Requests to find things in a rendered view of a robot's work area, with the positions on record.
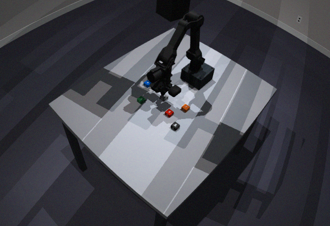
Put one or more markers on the orange block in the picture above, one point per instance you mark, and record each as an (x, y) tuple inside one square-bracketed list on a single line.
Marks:
[(185, 108)]

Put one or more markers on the red block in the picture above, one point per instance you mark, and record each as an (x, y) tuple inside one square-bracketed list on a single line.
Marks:
[(169, 113)]

